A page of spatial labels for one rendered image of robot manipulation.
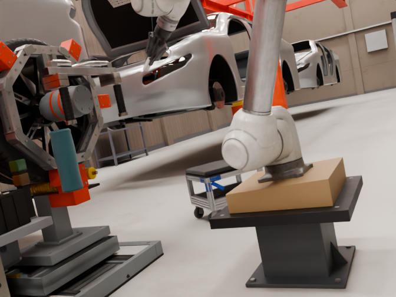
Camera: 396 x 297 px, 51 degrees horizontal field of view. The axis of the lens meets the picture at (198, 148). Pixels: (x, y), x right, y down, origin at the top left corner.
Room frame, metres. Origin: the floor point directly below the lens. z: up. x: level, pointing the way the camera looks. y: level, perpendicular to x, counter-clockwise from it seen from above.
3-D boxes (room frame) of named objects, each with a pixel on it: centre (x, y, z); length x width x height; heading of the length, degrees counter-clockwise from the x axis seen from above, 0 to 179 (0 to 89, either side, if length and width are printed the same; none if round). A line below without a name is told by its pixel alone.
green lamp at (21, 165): (1.44, 0.62, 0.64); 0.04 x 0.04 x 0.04; 62
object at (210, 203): (2.70, -0.13, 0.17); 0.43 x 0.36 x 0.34; 112
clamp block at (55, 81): (1.66, 0.49, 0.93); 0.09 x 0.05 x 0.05; 62
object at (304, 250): (1.63, -0.32, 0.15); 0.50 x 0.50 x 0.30; 63
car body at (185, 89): (6.74, -0.39, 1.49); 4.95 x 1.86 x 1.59; 152
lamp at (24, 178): (1.44, 0.62, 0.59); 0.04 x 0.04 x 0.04; 62
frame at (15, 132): (1.90, 0.60, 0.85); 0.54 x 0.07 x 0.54; 152
